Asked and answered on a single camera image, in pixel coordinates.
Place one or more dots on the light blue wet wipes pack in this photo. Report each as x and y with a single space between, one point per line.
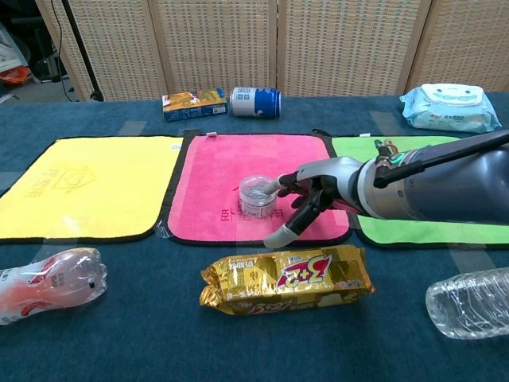
449 109

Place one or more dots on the gold biscuit pack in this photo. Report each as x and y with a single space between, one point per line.
286 278

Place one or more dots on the wooden woven folding screen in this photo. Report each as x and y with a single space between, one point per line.
222 44

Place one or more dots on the orange plastic bag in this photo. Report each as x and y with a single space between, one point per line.
16 75

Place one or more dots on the yellow cloth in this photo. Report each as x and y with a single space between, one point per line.
87 187

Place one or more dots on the orange blue snack box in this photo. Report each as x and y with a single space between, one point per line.
191 107

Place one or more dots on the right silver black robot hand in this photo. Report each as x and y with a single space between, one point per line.
330 175

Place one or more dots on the pink cloth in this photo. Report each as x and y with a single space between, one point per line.
222 159

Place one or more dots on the clear water bottle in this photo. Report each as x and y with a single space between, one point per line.
473 304

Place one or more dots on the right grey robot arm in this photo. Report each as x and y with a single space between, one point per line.
449 187

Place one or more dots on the green cloth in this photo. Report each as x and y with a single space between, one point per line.
417 235

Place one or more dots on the clear plastic jar with lid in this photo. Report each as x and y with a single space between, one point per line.
254 199

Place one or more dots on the blue white drink can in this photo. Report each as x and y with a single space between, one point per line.
254 102

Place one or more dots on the pink drink bottle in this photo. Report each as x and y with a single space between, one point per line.
51 284

